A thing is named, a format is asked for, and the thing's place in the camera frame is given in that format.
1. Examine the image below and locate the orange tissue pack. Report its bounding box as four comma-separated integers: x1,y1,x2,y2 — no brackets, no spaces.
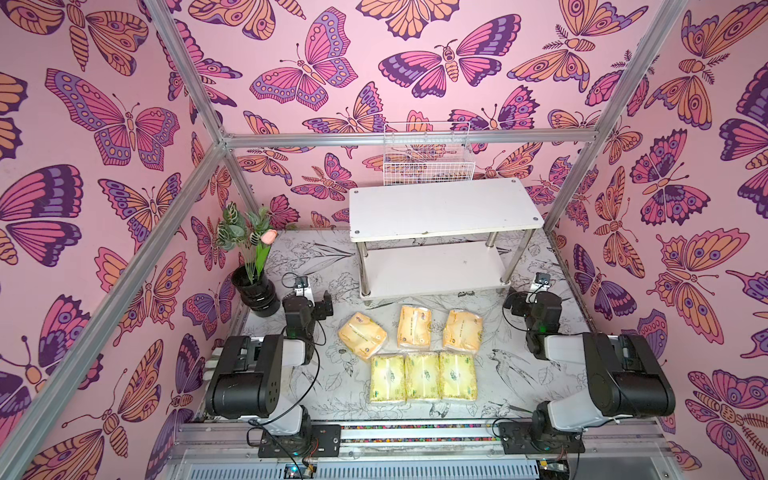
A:
338,312,388,361
442,310,483,354
396,305,432,350

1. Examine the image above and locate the green tissue pack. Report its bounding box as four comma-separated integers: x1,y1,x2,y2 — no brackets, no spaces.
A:
405,352,440,401
369,354,406,404
438,351,478,402

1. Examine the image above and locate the white two-tier shelf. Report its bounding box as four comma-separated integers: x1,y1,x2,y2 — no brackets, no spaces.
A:
349,178,544,301

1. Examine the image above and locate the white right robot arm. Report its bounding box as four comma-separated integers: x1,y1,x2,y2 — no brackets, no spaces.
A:
498,290,676,455

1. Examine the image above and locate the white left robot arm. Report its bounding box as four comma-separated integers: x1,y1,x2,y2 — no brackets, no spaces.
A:
205,292,341,461

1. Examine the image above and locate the black flower pot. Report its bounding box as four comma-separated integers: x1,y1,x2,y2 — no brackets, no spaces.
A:
231,266,281,318

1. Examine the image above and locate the artificial tulip plant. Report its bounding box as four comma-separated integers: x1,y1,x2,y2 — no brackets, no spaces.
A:
215,201,298,285

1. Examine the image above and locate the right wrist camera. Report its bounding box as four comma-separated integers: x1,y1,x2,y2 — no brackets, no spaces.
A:
535,272,551,289

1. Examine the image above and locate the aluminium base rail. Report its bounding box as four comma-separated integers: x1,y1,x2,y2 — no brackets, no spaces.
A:
160,419,684,479

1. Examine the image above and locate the white wire basket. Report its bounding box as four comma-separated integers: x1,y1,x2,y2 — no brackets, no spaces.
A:
381,121,476,186

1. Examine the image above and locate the aluminium frame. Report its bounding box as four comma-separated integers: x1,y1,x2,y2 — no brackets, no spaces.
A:
1,1,687,479

